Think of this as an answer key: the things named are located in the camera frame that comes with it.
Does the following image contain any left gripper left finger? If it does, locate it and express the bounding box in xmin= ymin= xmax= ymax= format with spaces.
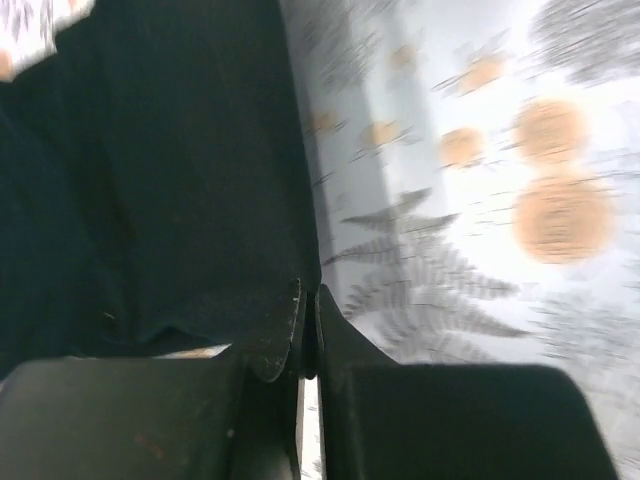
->
xmin=219 ymin=279 xmax=307 ymax=383

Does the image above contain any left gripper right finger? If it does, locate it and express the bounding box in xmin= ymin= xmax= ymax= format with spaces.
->
xmin=314 ymin=284 xmax=397 ymax=373

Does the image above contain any black t-shirt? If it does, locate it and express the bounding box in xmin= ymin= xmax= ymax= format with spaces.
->
xmin=1 ymin=1 xmax=321 ymax=373

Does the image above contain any floral patterned table mat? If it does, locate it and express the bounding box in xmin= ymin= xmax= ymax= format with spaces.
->
xmin=1 ymin=1 xmax=639 ymax=479

